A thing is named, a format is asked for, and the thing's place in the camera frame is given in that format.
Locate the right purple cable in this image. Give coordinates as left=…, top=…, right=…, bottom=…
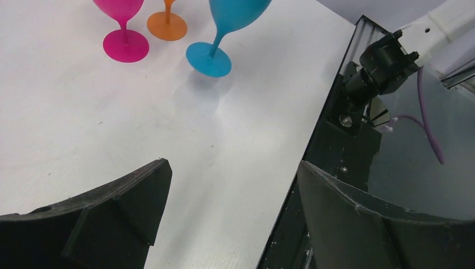
left=380, top=66, right=446, bottom=165

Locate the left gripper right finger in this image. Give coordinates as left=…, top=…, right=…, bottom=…
left=297, top=161, right=474, bottom=268

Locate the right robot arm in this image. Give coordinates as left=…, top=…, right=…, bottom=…
left=344, top=0, right=474, bottom=108

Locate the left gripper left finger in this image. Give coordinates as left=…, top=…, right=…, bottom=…
left=1, top=159, right=172, bottom=268

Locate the magenta plastic wine glass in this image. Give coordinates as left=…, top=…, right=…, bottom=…
left=94, top=0, right=150, bottom=63

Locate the blue plastic wine glass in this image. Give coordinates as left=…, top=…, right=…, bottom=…
left=185, top=0, right=271, bottom=77

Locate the orange plastic wine glass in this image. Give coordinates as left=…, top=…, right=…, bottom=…
left=147, top=0, right=188, bottom=41

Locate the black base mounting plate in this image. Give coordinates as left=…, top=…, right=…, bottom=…
left=257, top=16, right=389, bottom=268

